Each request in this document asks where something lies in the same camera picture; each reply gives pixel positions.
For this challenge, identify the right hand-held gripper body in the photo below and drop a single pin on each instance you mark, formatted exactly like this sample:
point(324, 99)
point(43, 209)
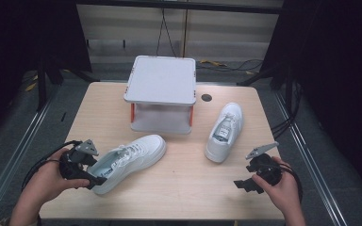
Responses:
point(268, 171)

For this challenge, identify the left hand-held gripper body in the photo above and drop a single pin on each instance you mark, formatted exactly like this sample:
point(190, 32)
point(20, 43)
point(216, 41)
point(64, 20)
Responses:
point(72, 166)

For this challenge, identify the white sneaker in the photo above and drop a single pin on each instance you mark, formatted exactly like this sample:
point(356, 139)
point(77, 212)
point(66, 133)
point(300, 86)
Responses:
point(220, 147)
point(138, 153)

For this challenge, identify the white shoe rack orange posts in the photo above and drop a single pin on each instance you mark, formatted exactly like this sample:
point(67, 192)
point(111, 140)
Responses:
point(161, 78)

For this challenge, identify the person's right hand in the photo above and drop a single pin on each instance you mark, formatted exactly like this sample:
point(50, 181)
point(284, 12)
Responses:
point(284, 194)

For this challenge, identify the person's left hand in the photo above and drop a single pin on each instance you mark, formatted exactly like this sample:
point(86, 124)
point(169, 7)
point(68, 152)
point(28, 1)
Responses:
point(44, 182)

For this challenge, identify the black metal stand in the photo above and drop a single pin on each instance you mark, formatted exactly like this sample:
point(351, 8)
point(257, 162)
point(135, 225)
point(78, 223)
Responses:
point(41, 91)
point(287, 91)

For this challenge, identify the yellow floor tape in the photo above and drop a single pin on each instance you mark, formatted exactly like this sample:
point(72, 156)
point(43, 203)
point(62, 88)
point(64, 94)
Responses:
point(213, 63)
point(30, 87)

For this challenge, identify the round black table grommet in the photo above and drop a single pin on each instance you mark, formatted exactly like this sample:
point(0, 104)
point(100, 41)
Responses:
point(206, 97)

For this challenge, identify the black curtain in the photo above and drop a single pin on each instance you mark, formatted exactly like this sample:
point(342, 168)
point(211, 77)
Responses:
point(336, 62)
point(9, 47)

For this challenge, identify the thin vertical pole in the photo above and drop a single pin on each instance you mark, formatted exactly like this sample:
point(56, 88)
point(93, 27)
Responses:
point(185, 31)

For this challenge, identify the black horizontal beam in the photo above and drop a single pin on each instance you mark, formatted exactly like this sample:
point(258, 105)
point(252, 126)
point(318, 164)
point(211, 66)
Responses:
point(182, 5)

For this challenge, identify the metal floor rail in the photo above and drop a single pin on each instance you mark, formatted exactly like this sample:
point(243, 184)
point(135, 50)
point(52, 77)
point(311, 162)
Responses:
point(19, 153)
point(311, 163)

